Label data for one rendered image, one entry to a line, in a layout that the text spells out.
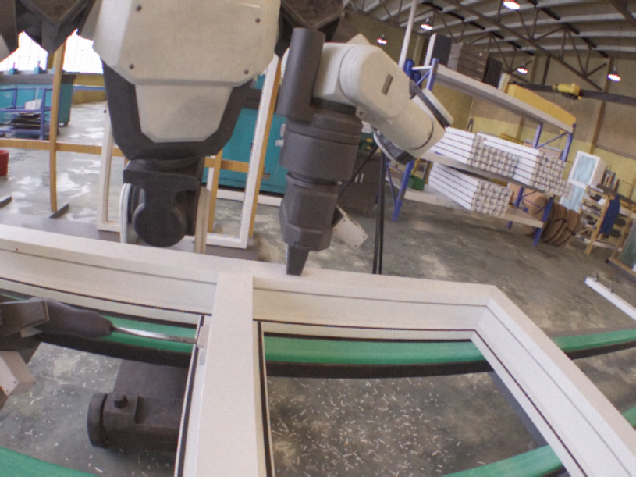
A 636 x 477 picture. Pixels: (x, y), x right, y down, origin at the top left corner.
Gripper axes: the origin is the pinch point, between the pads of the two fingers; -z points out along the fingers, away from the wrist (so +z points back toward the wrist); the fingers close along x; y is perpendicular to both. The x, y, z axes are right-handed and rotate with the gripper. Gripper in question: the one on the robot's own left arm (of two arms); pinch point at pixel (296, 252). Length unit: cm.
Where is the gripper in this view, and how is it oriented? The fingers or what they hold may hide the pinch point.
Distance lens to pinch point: 45.4
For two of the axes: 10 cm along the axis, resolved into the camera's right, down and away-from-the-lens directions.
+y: 9.6, 1.3, 2.3
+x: 1.6, 4.0, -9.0
